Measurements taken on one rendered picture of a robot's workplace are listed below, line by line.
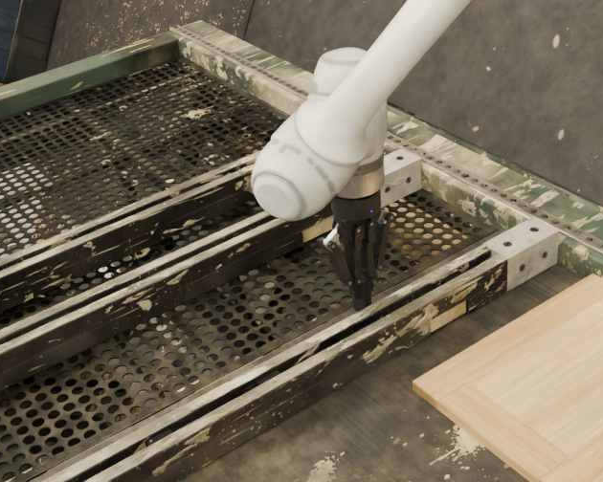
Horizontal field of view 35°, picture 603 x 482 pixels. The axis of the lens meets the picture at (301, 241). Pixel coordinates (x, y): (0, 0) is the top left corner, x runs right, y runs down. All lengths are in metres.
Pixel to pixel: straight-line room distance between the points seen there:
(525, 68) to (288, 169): 1.91
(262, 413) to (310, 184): 0.40
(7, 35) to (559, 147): 3.32
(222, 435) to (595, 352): 0.58
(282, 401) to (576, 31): 1.80
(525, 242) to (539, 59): 1.37
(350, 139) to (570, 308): 0.59
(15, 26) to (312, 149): 4.29
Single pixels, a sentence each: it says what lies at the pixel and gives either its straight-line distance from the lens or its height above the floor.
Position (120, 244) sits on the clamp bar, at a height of 1.38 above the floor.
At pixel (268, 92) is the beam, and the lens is 2.34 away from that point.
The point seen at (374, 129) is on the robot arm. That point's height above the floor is 1.43.
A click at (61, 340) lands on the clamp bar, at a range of 1.61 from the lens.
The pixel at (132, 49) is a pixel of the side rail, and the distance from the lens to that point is 2.67.
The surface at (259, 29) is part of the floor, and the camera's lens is 3.94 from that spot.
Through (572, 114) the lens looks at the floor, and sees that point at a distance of 2.85.
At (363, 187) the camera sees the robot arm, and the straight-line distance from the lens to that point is 1.35.
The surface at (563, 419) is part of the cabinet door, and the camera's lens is 1.42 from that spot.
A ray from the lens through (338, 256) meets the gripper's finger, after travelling 1.43.
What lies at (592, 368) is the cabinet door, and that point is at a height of 1.04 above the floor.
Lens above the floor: 2.35
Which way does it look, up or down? 43 degrees down
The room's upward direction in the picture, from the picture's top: 78 degrees counter-clockwise
